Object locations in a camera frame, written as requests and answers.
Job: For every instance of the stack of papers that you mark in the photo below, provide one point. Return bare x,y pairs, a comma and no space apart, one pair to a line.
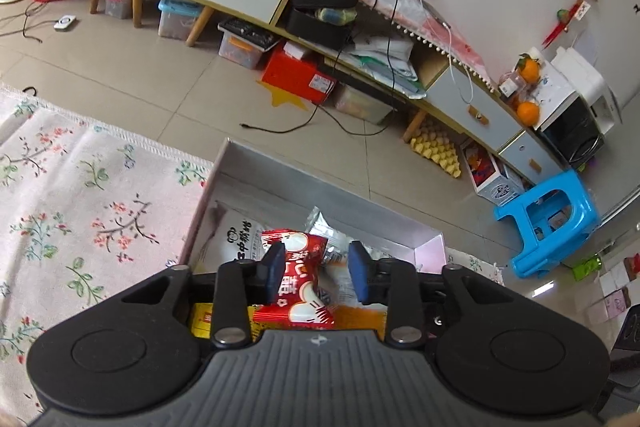
385,62

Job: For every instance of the red cardboard box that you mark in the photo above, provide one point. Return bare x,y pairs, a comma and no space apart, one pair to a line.
297,74

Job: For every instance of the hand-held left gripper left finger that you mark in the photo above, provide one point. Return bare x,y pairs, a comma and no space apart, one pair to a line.
270,272

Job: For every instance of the white microwave oven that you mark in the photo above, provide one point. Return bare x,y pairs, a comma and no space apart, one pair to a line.
575,137

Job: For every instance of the white foam box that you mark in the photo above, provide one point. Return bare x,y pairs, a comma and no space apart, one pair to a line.
577,67

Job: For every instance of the blue lidded storage box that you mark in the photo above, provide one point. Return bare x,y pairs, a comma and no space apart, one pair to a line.
177,19

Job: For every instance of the silver snack packet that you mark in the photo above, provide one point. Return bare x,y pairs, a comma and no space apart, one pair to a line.
325,227

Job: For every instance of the blue plastic stool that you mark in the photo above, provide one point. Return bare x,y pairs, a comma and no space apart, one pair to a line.
545,227

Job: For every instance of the white carton with blue print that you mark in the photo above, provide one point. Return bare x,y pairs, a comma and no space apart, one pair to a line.
495,179

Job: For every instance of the white printed snack packet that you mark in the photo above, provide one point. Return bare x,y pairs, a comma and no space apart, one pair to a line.
235,237

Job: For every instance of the floral printed mat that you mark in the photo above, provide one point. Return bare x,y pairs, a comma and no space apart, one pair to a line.
75,207

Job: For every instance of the small clear storage box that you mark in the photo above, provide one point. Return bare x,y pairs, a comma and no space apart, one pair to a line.
118,2

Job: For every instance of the white floor device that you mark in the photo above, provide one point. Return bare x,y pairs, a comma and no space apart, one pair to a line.
65,23

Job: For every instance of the yellow snack packet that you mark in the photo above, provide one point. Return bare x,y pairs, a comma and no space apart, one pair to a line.
202,322

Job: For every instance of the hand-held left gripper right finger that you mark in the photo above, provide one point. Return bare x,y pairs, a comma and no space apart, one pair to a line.
360,274

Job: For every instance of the yellow egg tray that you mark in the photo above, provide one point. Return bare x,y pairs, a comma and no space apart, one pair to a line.
435,149

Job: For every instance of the orange fruit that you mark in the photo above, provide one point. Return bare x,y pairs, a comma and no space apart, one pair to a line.
528,113
529,69

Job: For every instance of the yellow star floor sticker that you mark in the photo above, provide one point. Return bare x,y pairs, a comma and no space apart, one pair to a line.
285,97

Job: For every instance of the white packet with orange end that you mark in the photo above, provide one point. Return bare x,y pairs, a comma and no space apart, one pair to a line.
355,319

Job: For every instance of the dark grey box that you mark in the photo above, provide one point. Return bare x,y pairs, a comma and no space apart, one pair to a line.
627,342

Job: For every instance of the black storage box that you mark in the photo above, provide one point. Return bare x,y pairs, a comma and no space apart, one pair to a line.
320,24

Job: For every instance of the red white snack packet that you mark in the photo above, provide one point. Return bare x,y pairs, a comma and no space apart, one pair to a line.
305,287

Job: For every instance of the pink cardboard box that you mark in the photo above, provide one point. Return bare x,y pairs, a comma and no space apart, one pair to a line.
300,177

